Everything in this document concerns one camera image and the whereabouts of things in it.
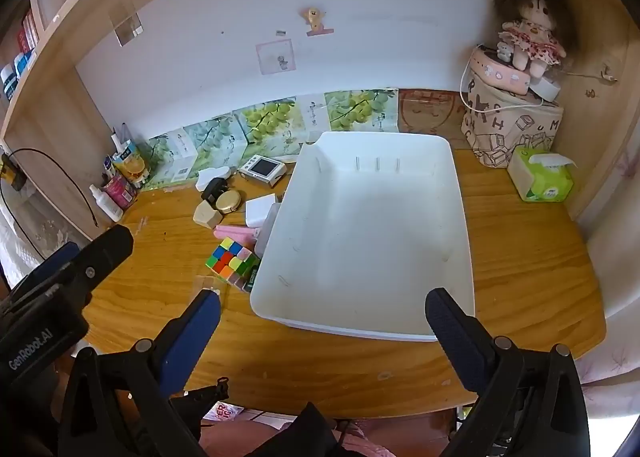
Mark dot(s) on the white marker pen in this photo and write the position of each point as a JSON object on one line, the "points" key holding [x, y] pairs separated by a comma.
{"points": [[117, 142]]}

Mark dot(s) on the white small screen device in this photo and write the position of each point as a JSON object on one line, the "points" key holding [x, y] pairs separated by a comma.
{"points": [[262, 168]]}

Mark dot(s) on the blue white tube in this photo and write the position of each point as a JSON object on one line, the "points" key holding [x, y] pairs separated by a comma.
{"points": [[109, 171]]}

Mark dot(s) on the multicolour puzzle cube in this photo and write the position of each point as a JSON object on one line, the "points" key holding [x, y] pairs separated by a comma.
{"points": [[227, 259]]}

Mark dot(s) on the brown-haired rag doll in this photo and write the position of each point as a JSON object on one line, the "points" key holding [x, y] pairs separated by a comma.
{"points": [[532, 22]]}

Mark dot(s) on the white charger block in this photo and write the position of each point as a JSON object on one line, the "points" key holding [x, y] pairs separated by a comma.
{"points": [[261, 209]]}

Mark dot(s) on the small grey plush toy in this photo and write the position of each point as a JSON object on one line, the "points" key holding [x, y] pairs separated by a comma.
{"points": [[504, 51]]}

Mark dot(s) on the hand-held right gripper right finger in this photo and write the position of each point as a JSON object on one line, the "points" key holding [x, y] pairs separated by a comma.
{"points": [[450, 332]]}

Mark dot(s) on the clear wall hook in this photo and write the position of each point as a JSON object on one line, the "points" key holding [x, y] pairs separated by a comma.
{"points": [[125, 24]]}

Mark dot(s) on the blue white bottles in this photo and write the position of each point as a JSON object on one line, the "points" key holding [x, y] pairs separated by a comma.
{"points": [[17, 72]]}

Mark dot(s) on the letter print fabric bag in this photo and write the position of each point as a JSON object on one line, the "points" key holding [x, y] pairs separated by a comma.
{"points": [[515, 132]]}

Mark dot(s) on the white power adapter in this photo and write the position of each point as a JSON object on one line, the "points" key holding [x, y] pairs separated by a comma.
{"points": [[546, 87]]}

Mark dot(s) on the beige angular block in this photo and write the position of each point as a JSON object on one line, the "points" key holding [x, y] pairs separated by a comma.
{"points": [[206, 214]]}

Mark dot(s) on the pink plastic tube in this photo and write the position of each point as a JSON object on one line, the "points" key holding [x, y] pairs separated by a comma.
{"points": [[235, 233]]}

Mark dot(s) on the red white boxes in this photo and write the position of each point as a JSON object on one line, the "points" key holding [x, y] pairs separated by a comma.
{"points": [[29, 32]]}

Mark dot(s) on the grape print cardboard lining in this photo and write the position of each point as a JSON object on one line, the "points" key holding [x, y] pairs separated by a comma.
{"points": [[270, 117]]}

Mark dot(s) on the pink can pen holder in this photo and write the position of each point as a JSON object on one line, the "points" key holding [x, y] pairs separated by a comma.
{"points": [[120, 192]]}

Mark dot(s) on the white plastic bin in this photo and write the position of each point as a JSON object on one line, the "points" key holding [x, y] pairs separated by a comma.
{"points": [[370, 227]]}

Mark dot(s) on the wooden desk cubby frame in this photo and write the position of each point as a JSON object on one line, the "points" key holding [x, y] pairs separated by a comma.
{"points": [[50, 137]]}

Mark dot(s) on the black charger adapter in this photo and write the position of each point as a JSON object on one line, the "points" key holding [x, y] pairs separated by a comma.
{"points": [[212, 188]]}

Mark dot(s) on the gold round compact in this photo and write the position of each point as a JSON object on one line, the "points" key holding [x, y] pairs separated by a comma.
{"points": [[228, 200]]}

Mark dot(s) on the white cloud-shaped box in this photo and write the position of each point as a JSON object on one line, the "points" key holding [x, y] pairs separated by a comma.
{"points": [[210, 178]]}

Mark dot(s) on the pale grey small box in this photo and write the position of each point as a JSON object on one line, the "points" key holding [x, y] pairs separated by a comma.
{"points": [[270, 229]]}

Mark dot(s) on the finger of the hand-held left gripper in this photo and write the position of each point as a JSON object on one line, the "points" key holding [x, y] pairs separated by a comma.
{"points": [[112, 242], [55, 259]]}

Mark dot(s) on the orange juice carton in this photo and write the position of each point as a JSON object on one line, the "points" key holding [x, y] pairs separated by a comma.
{"points": [[131, 164]]}

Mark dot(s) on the pink square wall note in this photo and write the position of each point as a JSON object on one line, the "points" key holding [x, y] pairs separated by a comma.
{"points": [[275, 57]]}

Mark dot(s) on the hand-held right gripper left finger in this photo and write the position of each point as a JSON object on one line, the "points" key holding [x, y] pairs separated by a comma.
{"points": [[195, 337]]}

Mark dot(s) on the brown cardboard panel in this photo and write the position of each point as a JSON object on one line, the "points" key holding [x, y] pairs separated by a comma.
{"points": [[430, 112]]}

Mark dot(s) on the white spray bottle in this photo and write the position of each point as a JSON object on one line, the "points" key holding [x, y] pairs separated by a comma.
{"points": [[107, 207]]}

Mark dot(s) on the small green black box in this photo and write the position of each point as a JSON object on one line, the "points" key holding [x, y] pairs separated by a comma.
{"points": [[252, 278]]}

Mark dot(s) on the green tissue pack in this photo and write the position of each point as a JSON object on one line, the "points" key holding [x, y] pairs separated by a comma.
{"points": [[542, 182]]}

